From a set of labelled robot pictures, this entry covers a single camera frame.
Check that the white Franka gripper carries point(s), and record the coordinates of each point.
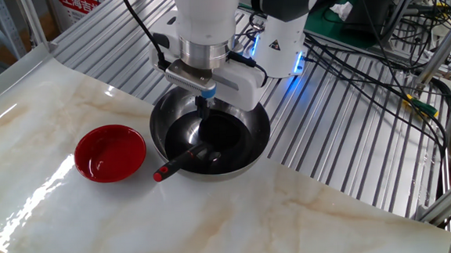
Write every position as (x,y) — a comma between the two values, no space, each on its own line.
(243,90)

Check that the black ladle with red end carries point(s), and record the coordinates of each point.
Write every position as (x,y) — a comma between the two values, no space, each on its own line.
(180,160)

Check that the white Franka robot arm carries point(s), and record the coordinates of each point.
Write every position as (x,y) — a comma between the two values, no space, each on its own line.
(206,10)

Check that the stainless steel bowl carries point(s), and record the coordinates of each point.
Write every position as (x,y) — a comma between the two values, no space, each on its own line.
(158,122)

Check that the red plastic bowl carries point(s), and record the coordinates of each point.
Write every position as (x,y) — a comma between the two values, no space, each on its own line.
(109,153)

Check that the marble pattern table mat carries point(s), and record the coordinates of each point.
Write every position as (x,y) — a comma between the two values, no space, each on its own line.
(215,221)

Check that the green mat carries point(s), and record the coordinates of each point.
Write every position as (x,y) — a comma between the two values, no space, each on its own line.
(322,34)

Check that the red and white sign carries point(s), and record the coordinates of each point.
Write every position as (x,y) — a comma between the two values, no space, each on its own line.
(78,4)

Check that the crumpled white paper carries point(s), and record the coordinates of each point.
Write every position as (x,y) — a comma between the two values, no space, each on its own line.
(342,11)

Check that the black box device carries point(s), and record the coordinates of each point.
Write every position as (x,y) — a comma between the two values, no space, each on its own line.
(371,11)

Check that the grey perforated shelf upright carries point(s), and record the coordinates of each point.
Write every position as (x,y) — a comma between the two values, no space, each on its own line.
(7,26)

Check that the green yellow screwdriver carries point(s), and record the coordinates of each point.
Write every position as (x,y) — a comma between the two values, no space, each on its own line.
(422,106)

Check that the silver wrist camera blue cap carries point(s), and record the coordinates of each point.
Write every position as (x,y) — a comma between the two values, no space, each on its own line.
(187,79)

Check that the aluminium frame beam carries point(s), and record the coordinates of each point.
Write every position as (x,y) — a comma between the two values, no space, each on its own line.
(440,50)
(449,201)

